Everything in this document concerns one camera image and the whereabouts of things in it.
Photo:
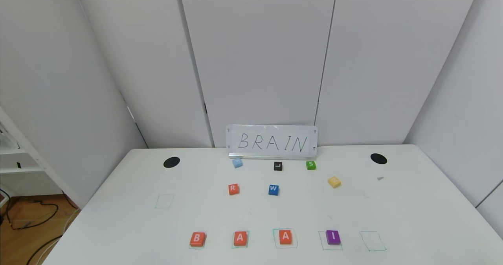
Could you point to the orange block letter R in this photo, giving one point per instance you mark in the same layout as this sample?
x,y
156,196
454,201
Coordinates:
x,y
234,189

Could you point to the yellow letter block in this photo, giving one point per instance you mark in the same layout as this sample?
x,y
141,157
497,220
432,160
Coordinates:
x,y
334,181

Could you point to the orange block letter A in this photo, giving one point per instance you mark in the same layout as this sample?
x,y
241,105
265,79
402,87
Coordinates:
x,y
240,238
285,236

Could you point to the white BRAIN sign board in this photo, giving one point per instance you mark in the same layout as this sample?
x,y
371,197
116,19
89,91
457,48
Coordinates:
x,y
275,141

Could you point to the light blue letter block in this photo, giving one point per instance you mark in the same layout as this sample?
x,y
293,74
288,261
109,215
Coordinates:
x,y
237,163

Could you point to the black block letter L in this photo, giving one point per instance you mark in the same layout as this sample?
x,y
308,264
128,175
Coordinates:
x,y
278,166

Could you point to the blue block letter W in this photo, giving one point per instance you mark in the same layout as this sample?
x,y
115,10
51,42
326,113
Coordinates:
x,y
274,190

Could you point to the green block letter S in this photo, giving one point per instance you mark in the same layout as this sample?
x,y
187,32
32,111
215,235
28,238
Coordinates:
x,y
311,165

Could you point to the black table grommet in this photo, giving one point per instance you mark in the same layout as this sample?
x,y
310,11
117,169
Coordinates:
x,y
171,162
379,159

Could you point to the orange block letter B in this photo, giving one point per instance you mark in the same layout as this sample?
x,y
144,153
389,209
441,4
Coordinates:
x,y
197,239

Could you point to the purple block letter I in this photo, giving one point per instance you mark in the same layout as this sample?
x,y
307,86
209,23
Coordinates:
x,y
333,237

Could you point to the white shelf unit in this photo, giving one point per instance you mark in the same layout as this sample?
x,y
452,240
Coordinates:
x,y
23,166

